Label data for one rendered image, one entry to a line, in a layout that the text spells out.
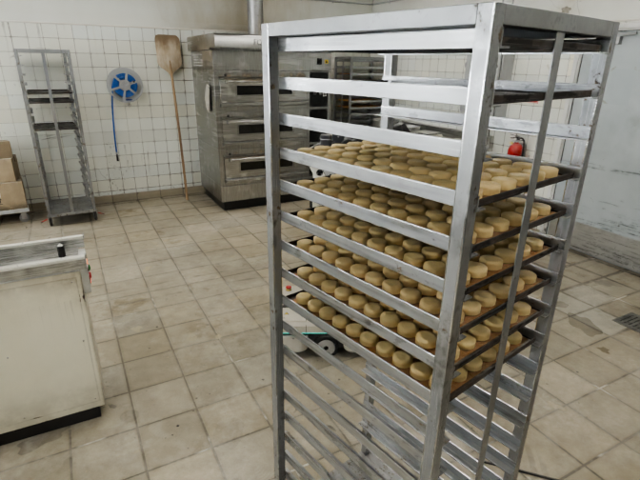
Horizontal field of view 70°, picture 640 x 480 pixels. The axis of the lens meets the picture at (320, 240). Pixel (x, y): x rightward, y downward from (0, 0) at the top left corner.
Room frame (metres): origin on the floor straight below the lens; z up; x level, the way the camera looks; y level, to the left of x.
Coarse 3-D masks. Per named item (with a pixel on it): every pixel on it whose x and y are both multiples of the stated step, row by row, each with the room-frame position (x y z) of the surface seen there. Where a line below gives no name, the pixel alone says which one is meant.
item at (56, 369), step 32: (32, 256) 2.03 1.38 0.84; (64, 256) 2.03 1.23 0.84; (0, 288) 1.74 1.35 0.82; (32, 288) 1.79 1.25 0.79; (64, 288) 1.84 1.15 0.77; (0, 320) 1.72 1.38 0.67; (32, 320) 1.77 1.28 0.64; (64, 320) 1.83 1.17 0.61; (0, 352) 1.71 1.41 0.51; (32, 352) 1.76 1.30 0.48; (64, 352) 1.82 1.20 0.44; (96, 352) 1.99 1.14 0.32; (0, 384) 1.69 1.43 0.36; (32, 384) 1.75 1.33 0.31; (64, 384) 1.80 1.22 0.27; (96, 384) 1.87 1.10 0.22; (0, 416) 1.67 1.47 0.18; (32, 416) 1.73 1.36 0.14; (64, 416) 1.81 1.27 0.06; (96, 416) 1.88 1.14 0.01
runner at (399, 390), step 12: (372, 372) 1.50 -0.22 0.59; (384, 384) 1.44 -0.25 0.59; (396, 384) 1.41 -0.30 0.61; (408, 396) 1.37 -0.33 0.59; (420, 408) 1.31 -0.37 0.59; (456, 432) 1.19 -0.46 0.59; (468, 432) 1.17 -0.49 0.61; (468, 444) 1.15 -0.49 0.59; (480, 444) 1.14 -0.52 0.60; (492, 456) 1.10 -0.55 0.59; (504, 456) 1.07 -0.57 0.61; (504, 468) 1.05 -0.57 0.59
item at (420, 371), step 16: (304, 304) 1.23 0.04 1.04; (320, 304) 1.20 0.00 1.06; (336, 320) 1.11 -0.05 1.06; (352, 320) 1.15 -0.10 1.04; (352, 336) 1.06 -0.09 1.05; (368, 336) 1.03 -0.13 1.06; (512, 336) 1.04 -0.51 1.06; (384, 352) 0.97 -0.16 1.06; (400, 352) 0.96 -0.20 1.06; (496, 352) 0.97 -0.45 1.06; (400, 368) 0.93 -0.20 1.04; (416, 368) 0.90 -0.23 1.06; (432, 368) 0.92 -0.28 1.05; (464, 368) 0.91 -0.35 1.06; (480, 368) 0.92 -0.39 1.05
